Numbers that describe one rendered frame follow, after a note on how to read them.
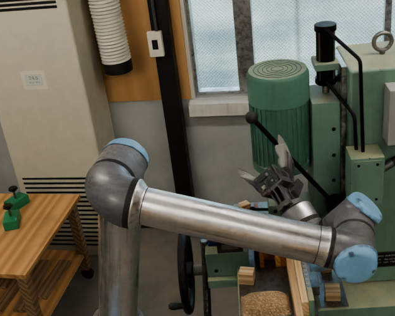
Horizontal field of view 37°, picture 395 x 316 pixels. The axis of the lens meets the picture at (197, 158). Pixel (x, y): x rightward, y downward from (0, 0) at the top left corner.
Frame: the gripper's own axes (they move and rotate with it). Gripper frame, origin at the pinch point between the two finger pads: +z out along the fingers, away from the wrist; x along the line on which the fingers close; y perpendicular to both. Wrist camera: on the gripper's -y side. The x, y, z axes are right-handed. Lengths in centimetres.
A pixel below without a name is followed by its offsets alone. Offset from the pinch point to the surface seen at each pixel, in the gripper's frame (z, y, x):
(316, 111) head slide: 2.7, -9.8, -17.3
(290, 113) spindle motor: 5.3, -5.3, -12.2
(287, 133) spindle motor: 2.6, -8.0, -7.5
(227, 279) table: -15.5, -22.3, 39.0
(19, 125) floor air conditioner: 133, -58, 122
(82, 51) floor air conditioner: 135, -57, 67
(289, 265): -23.2, -25.1, 19.5
